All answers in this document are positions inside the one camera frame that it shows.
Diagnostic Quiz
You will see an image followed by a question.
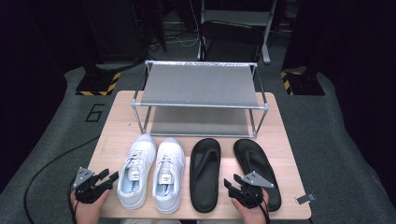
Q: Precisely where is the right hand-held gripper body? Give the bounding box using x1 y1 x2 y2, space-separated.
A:
228 170 276 210

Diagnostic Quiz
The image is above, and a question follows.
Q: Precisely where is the white floor cable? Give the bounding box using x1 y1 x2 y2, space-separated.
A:
167 29 200 49

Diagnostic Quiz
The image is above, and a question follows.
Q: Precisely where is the grey table clip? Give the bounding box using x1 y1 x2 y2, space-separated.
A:
294 192 318 205

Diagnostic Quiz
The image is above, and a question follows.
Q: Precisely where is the black flip-flop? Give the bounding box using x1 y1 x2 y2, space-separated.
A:
189 137 222 214
233 138 282 213

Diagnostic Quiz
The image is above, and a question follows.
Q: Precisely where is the metal shoe rack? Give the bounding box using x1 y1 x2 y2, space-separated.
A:
131 60 269 139

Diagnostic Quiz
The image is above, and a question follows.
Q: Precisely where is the person's left hand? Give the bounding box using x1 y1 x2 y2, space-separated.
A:
69 188 112 224

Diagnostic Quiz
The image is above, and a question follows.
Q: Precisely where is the white sneaker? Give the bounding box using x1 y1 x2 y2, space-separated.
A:
117 133 157 210
151 136 187 215

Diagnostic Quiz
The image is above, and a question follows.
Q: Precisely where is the person's right hand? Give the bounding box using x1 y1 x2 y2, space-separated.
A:
231 189 271 224

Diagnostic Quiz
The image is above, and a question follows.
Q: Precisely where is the black chair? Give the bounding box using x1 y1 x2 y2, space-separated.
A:
198 20 265 63

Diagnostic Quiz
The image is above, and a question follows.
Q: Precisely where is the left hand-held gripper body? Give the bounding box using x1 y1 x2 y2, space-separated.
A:
72 166 110 204

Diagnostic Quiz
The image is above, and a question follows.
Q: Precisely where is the striped black stand base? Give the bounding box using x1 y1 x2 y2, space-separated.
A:
75 63 121 97
279 68 326 96

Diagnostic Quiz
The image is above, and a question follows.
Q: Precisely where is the white metal desk frame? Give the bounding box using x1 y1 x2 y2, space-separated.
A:
196 0 278 65

